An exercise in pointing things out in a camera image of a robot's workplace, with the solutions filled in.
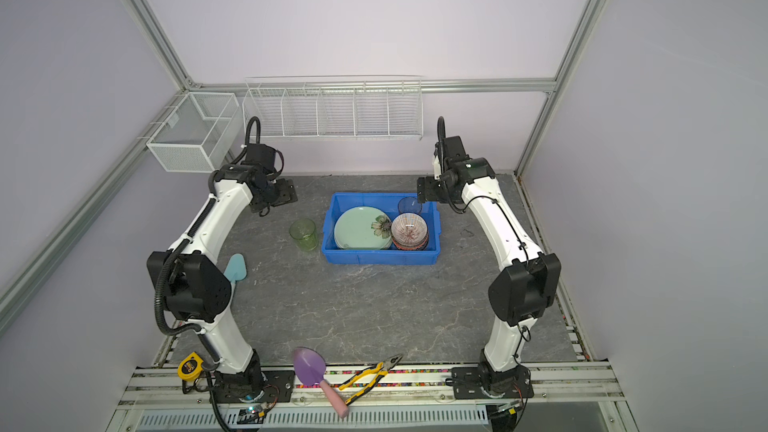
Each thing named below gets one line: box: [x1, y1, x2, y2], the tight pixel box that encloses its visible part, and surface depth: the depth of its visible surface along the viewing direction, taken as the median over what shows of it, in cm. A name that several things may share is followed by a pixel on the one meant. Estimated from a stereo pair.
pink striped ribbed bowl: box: [391, 212, 428, 246], surface depth 95 cm
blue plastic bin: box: [321, 192, 442, 265], surface depth 98 cm
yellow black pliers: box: [338, 354, 404, 406], surface depth 77 cm
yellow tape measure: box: [178, 352, 204, 382], surface depth 77 cm
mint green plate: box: [334, 206, 393, 250], surface depth 103 cm
